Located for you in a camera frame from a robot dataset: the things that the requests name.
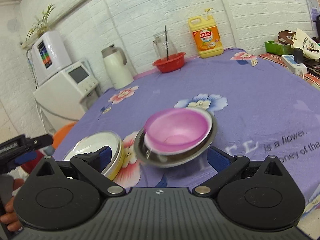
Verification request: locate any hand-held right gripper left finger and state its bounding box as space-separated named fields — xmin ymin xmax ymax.
xmin=37 ymin=146 xmax=127 ymax=196

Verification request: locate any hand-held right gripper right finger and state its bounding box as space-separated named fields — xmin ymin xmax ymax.
xmin=192 ymin=146 xmax=282 ymax=196

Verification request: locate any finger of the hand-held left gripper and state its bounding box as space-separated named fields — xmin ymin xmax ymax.
xmin=25 ymin=134 xmax=54 ymax=150
xmin=14 ymin=151 xmax=37 ymax=167

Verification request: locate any white plate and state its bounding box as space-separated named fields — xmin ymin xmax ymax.
xmin=62 ymin=130 xmax=123 ymax=181

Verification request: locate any white bowl with red print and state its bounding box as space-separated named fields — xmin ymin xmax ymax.
xmin=144 ymin=110 xmax=213 ymax=153

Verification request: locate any stainless steel bowl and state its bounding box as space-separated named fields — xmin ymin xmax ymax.
xmin=134 ymin=109 xmax=217 ymax=168

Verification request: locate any pink plastic bowl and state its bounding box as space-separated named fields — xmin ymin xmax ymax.
xmin=145 ymin=108 xmax=210 ymax=153

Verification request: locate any person's left hand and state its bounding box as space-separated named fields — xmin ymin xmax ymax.
xmin=0 ymin=179 xmax=23 ymax=233

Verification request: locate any red plastic object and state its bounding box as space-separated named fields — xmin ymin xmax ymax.
xmin=20 ymin=162 xmax=38 ymax=174

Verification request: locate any orange stool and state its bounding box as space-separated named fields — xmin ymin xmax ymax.
xmin=53 ymin=122 xmax=78 ymax=153

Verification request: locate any white appliance with screen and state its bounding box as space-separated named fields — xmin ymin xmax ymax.
xmin=33 ymin=60 xmax=102 ymax=130

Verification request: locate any purple floral tablecloth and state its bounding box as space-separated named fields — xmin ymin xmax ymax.
xmin=54 ymin=47 xmax=320 ymax=233

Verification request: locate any white thermos jug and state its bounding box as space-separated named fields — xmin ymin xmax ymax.
xmin=101 ymin=44 xmax=134 ymax=90

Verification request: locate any white water purifier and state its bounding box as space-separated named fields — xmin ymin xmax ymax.
xmin=27 ymin=31 xmax=73 ymax=85

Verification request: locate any red plastic basket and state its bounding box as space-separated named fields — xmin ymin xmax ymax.
xmin=152 ymin=52 xmax=187 ymax=73

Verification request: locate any green potted plant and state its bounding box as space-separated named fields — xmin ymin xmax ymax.
xmin=26 ymin=4 xmax=55 ymax=43

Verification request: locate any yellow detergent bottle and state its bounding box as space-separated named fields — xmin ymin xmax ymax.
xmin=188 ymin=8 xmax=224 ymax=59

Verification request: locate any white power strip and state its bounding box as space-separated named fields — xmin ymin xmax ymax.
xmin=281 ymin=54 xmax=308 ymax=76

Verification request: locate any clear glass pitcher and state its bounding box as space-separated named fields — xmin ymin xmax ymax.
xmin=152 ymin=32 xmax=177 ymax=60

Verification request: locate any red plaid cloth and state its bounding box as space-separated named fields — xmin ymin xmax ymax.
xmin=259 ymin=54 xmax=320 ymax=90

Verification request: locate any green box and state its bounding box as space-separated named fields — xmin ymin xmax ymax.
xmin=264 ymin=40 xmax=294 ymax=55

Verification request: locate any black straw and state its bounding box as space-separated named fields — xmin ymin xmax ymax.
xmin=164 ymin=25 xmax=169 ymax=62

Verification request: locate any canvas tote bag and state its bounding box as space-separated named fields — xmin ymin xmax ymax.
xmin=277 ymin=28 xmax=320 ymax=55

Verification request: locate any wall picture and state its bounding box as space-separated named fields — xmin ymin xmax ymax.
xmin=306 ymin=0 xmax=320 ymax=30

